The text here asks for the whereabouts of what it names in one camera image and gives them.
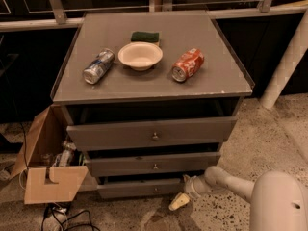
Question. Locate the silver white gripper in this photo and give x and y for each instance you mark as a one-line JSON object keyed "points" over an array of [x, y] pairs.
{"points": [[192, 187]]}

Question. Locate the grey bottom drawer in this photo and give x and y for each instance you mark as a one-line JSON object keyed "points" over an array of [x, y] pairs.
{"points": [[140, 187]]}

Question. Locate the grey drawer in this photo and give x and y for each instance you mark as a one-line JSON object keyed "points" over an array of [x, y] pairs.
{"points": [[153, 133], [140, 187], [151, 164]]}

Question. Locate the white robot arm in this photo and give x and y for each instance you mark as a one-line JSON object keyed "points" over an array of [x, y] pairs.
{"points": [[278, 202]]}

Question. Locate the grey middle drawer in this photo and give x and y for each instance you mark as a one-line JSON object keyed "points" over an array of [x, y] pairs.
{"points": [[151, 164]]}

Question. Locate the grey top drawer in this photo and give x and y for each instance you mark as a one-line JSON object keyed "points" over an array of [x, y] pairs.
{"points": [[153, 133]]}

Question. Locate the grey drawer cabinet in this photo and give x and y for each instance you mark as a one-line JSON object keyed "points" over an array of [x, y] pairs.
{"points": [[217, 89]]}

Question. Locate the bottles inside cardboard box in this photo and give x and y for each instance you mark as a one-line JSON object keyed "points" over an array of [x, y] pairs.
{"points": [[68, 157]]}

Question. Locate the red soda can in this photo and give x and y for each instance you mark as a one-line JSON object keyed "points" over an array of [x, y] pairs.
{"points": [[187, 65]]}

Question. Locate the brown cardboard box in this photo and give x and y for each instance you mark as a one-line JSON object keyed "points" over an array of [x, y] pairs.
{"points": [[47, 184]]}

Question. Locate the white paper bowl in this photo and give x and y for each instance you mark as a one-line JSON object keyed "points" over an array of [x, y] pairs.
{"points": [[140, 56]]}

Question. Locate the blue silver soda can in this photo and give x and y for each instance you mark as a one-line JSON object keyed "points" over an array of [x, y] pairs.
{"points": [[99, 66]]}

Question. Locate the green sponge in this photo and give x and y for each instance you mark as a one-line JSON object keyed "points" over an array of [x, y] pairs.
{"points": [[145, 37]]}

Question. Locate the white diagonal pole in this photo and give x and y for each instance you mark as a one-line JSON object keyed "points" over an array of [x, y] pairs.
{"points": [[287, 65]]}

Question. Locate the metal railing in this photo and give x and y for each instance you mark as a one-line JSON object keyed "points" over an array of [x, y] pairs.
{"points": [[16, 17]]}

